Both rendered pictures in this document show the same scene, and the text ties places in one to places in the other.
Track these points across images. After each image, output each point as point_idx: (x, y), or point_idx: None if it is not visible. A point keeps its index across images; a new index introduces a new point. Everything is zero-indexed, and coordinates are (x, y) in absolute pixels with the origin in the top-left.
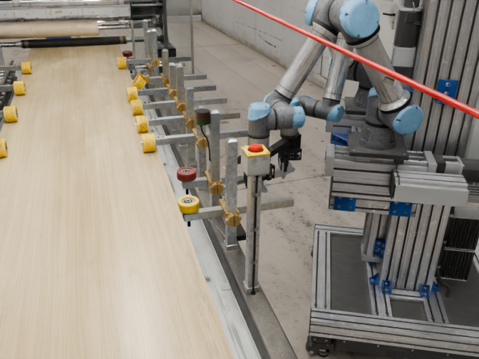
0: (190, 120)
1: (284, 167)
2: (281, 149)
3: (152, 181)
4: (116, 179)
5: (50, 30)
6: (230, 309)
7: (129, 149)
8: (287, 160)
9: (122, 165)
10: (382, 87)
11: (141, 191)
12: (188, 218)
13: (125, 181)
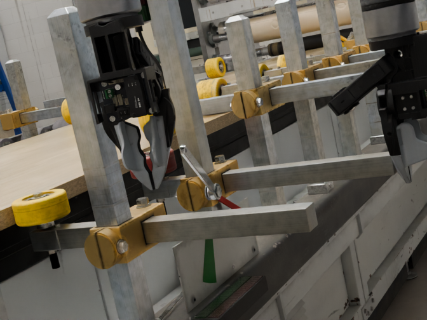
0: (287, 75)
1: (384, 138)
2: (369, 86)
3: (63, 174)
4: (27, 173)
5: (306, 19)
6: None
7: (141, 136)
8: (389, 117)
9: (78, 156)
10: None
11: (16, 186)
12: (39, 242)
13: (30, 175)
